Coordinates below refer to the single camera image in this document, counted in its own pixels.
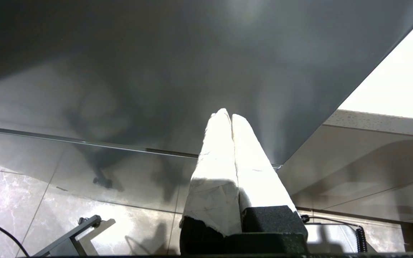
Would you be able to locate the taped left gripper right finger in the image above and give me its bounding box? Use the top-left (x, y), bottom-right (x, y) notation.
top-left (231, 114), bottom-right (308, 235)

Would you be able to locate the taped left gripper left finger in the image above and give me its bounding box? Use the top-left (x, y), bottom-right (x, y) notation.
top-left (180, 108), bottom-right (243, 255)

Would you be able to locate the grey metal robot base leg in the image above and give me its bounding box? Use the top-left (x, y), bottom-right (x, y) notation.
top-left (34, 215), bottom-right (102, 257)

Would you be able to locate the tall grey cabinet panel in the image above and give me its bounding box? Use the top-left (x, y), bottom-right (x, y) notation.
top-left (0, 0), bottom-right (413, 167)

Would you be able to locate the coiled black cable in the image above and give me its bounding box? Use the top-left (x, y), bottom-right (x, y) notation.
top-left (300, 214), bottom-right (367, 253)

